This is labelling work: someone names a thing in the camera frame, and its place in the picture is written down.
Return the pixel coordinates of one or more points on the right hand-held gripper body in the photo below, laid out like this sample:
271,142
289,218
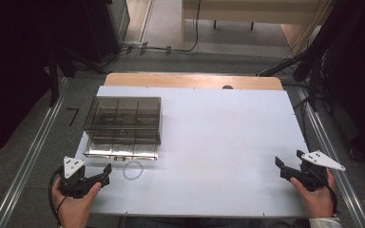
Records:
313,177

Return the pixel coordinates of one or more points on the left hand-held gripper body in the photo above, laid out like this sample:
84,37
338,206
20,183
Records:
72,182

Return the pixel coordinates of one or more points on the smoky clear compartment box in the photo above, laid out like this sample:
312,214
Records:
123,126

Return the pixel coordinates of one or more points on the person's right hand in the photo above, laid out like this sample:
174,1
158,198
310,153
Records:
320,202

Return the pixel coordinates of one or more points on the person's left hand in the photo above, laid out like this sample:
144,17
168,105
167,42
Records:
72,210

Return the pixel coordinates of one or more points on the black tripod stand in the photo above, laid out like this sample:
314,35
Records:
54,79

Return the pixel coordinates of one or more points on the dark curtain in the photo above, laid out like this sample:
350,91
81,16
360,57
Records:
364,79
12,69

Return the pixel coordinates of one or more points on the black cabinet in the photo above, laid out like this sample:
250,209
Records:
107,28

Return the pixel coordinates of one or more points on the beige bench table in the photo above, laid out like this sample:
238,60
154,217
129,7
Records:
250,12

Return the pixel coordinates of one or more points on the metal floor rail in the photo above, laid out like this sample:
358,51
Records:
345,186
28,162

